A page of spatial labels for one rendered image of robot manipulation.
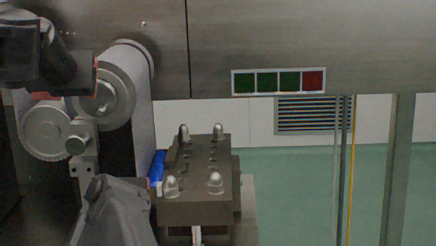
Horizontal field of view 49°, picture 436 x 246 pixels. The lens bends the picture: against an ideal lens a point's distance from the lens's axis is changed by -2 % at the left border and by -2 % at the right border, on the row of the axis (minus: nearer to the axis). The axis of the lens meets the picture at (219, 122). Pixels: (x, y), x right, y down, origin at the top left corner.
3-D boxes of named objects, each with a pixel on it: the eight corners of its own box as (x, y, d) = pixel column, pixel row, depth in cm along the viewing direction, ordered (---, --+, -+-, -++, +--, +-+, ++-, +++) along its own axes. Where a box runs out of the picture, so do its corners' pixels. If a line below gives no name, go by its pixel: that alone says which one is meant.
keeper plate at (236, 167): (233, 211, 121) (231, 170, 117) (232, 192, 130) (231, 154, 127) (243, 211, 121) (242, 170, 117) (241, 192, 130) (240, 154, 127)
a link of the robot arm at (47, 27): (44, 52, 63) (58, 15, 65) (-5, 44, 63) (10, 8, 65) (61, 75, 69) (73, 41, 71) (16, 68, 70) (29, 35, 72)
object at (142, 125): (139, 200, 106) (131, 119, 100) (154, 157, 128) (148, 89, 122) (141, 200, 106) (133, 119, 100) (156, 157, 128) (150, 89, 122)
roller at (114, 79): (70, 121, 99) (70, 66, 96) (101, 89, 124) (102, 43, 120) (126, 127, 100) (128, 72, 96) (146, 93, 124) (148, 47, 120)
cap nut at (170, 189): (161, 198, 103) (159, 179, 101) (163, 191, 106) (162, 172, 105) (179, 198, 103) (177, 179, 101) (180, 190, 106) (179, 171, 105)
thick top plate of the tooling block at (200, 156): (157, 226, 104) (155, 201, 102) (176, 153, 141) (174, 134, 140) (233, 225, 103) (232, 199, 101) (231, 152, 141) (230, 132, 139)
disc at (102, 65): (63, 128, 100) (62, 57, 96) (64, 127, 101) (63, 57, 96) (135, 135, 101) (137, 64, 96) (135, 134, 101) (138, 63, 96)
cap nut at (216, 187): (206, 195, 104) (205, 176, 102) (207, 188, 107) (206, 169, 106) (224, 195, 103) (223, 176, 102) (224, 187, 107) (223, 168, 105)
